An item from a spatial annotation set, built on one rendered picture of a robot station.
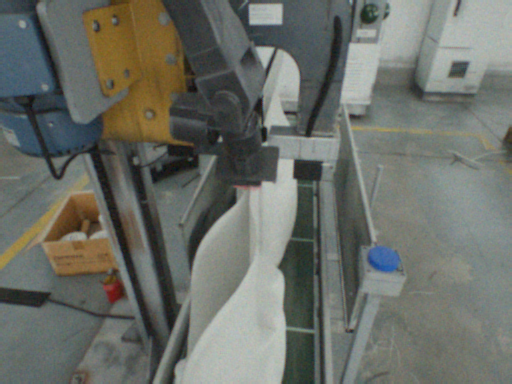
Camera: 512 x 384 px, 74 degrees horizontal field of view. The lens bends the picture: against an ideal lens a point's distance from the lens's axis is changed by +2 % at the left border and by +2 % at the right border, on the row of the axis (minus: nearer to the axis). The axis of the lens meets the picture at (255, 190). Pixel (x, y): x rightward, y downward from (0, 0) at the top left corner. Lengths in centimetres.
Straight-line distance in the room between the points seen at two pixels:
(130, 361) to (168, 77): 120
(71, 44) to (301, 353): 97
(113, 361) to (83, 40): 130
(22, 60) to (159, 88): 27
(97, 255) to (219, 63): 159
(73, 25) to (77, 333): 143
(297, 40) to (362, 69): 287
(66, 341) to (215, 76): 153
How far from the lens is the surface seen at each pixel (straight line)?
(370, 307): 85
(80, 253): 191
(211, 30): 39
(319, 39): 63
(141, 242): 107
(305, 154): 70
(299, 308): 122
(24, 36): 51
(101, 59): 60
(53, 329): 185
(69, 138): 62
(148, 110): 74
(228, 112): 41
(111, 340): 168
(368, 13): 61
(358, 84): 353
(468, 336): 185
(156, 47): 69
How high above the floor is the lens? 136
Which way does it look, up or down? 35 degrees down
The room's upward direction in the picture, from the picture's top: straight up
